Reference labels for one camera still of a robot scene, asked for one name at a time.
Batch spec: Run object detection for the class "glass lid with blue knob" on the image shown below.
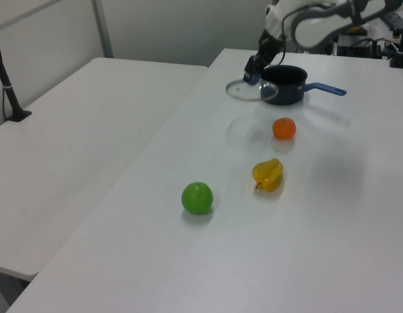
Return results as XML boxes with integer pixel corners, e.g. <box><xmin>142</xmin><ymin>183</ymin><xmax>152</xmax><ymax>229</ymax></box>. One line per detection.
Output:
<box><xmin>224</xmin><ymin>73</ymin><xmax>280</xmax><ymax>103</ymax></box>

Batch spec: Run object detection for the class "black clamp stand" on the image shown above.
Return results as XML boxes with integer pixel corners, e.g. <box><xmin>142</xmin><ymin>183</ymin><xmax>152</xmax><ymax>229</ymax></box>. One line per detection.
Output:
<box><xmin>388</xmin><ymin>27</ymin><xmax>403</xmax><ymax>69</ymax></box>

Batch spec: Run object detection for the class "black keyboard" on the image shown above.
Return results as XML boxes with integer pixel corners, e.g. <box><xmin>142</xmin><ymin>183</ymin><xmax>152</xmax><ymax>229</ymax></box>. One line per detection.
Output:
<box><xmin>383</xmin><ymin>12</ymin><xmax>403</xmax><ymax>32</ymax></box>

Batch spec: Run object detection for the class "black electronics box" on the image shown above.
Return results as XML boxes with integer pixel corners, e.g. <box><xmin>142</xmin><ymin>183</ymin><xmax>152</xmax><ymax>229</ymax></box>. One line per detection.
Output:
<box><xmin>335</xmin><ymin>32</ymin><xmax>383</xmax><ymax>59</ymax></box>

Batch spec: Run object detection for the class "grey metal partition post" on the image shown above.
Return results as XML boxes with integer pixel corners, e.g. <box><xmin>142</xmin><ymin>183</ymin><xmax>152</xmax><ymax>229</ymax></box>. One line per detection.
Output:
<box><xmin>91</xmin><ymin>0</ymin><xmax>114</xmax><ymax>59</ymax></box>

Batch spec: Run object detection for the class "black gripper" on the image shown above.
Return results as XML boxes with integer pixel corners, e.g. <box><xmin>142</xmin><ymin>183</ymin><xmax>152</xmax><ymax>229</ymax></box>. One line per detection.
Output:
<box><xmin>243</xmin><ymin>35</ymin><xmax>285</xmax><ymax>83</ymax></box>

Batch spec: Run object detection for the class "green toy apple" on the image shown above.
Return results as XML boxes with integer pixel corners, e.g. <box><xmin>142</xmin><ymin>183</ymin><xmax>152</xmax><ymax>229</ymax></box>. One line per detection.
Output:
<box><xmin>181</xmin><ymin>181</ymin><xmax>214</xmax><ymax>216</ymax></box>

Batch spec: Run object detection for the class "yellow toy starfruit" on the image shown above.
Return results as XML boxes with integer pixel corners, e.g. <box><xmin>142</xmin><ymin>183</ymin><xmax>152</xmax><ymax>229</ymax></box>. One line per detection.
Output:
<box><xmin>252</xmin><ymin>157</ymin><xmax>284</xmax><ymax>192</ymax></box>

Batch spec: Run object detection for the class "black cable on robot arm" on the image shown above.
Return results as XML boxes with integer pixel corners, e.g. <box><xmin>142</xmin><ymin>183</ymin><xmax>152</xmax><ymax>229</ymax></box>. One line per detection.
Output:
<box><xmin>278</xmin><ymin>1</ymin><xmax>336</xmax><ymax>66</ymax></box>

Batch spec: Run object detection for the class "black pole stand white band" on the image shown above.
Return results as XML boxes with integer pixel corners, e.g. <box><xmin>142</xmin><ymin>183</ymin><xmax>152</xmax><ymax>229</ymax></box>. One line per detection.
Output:
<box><xmin>0</xmin><ymin>32</ymin><xmax>33</xmax><ymax>123</ymax></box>

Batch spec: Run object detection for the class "orange toy tangerine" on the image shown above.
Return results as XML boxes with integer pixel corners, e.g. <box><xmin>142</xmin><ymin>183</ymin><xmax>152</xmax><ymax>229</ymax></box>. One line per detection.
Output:
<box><xmin>272</xmin><ymin>117</ymin><xmax>297</xmax><ymax>140</ymax></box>

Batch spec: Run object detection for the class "dark blue saucepan blue handle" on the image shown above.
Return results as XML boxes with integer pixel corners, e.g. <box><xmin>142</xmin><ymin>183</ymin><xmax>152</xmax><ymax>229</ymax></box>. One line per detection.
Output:
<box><xmin>259</xmin><ymin>65</ymin><xmax>348</xmax><ymax>106</ymax></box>

